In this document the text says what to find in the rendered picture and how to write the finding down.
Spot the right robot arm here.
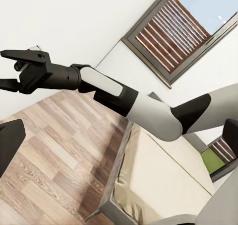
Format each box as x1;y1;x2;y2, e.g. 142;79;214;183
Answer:
0;45;238;142

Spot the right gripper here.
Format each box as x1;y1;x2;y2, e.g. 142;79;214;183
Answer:
0;50;69;94

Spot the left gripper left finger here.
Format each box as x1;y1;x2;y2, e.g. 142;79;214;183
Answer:
0;119;26;178

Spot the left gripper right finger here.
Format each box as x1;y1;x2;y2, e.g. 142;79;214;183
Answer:
222;118;238;159

